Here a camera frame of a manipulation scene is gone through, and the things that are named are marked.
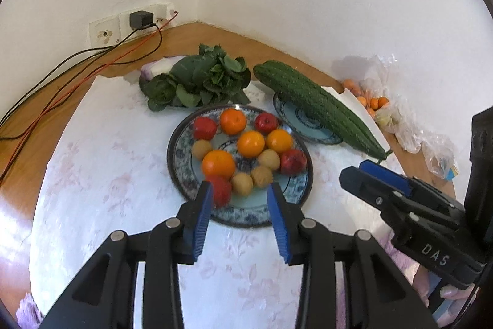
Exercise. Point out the large blue patterned plate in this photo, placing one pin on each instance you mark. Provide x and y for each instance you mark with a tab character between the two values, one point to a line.
246	213

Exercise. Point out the purple fluffy towel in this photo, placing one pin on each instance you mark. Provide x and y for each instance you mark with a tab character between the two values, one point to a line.
29	313

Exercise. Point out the pile of small tangerines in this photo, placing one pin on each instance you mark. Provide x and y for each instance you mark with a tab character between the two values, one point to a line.
366	99

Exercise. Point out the bunch of dark leafy greens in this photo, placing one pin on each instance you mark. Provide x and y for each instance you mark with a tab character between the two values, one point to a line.
208	76

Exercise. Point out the white power wall socket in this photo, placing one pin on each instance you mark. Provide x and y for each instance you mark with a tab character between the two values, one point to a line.
161	11

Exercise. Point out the cut purple cabbage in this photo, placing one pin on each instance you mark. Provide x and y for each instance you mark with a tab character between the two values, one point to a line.
156	67

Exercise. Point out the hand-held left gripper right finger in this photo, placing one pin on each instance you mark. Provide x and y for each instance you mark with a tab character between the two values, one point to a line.
278	225

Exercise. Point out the person's right hand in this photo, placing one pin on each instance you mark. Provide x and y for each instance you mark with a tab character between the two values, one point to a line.
454	292

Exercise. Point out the green cucumber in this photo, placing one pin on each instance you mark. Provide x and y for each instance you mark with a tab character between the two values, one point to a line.
319	90
304	107

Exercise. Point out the small blue patterned plate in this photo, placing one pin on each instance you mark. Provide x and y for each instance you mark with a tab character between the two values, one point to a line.
304	128

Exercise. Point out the yellow-brown round fruit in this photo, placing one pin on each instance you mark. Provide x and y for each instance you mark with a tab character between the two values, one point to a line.
268	158
262	175
242	182
201	149

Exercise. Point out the small yellow fruit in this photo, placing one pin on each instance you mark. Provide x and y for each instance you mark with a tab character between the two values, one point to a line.
385	117

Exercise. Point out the black charger adapter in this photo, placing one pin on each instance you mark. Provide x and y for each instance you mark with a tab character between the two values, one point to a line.
139	20

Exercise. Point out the white antenna wall socket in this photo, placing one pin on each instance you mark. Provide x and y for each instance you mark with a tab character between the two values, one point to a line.
109	26

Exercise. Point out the colourful small packet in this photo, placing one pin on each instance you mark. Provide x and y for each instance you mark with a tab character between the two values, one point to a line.
451	171

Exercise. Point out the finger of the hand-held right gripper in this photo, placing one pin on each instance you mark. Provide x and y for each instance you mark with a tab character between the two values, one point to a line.
385	175
362	184

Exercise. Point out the white floral tablecloth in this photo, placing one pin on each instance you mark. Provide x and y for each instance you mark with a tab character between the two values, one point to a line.
115	178

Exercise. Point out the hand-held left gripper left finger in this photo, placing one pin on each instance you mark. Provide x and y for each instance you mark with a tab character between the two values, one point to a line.
203	215

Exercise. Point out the red apple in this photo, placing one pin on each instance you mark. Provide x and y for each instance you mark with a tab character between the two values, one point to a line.
267	122
204	127
293	161
222	190

